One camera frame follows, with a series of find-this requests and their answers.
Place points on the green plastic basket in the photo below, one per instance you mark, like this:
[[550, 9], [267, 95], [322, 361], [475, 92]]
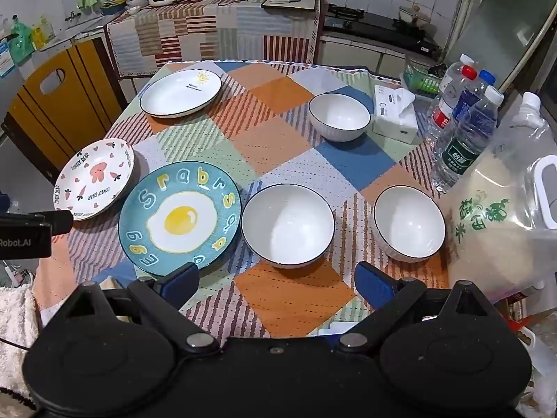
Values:
[[420, 77]]

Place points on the white plate with sun print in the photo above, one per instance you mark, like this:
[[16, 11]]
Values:
[[180, 92]]

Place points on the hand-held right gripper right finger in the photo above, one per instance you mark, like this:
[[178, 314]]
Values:
[[373, 285]]

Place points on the black rimmed cutting board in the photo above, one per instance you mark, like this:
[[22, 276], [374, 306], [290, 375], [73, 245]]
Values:
[[287, 1]]

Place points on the clear bag of rice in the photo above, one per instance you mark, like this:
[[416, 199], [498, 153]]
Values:
[[504, 222]]

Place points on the blue fried egg plate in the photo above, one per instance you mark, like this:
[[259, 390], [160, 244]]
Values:
[[179, 220]]

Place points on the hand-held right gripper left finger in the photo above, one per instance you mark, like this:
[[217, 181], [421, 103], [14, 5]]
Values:
[[182, 281]]

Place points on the yellow wooden chair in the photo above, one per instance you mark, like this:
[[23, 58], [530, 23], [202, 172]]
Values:
[[56, 100]]

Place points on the striped patchwork cabinet cloth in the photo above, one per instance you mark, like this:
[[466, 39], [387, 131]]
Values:
[[209, 30]]

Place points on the white tissue pack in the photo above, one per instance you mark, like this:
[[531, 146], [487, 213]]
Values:
[[394, 115]]

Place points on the white bowl with dark rim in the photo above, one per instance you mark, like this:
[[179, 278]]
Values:
[[287, 225], [409, 224], [340, 116]]

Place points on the black gas stove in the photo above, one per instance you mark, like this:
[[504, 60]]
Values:
[[378, 30]]

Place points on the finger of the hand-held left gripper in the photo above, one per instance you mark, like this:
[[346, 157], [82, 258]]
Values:
[[52, 222]]

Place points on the grey refrigerator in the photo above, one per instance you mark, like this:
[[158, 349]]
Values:
[[500, 30]]

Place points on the red cap water bottle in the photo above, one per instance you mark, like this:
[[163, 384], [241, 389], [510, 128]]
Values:
[[450, 100]]

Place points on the white carrot pattern plate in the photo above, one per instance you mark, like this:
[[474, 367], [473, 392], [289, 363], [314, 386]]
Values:
[[93, 178]]

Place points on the pot with glass lid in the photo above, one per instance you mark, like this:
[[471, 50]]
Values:
[[413, 14]]

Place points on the blue cap water bottle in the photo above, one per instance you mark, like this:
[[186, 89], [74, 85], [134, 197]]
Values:
[[478, 89]]

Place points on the white cap water bottle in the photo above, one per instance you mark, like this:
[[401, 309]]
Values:
[[452, 72]]

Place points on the white fluffy cloth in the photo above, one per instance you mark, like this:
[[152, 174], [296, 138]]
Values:
[[13, 318]]

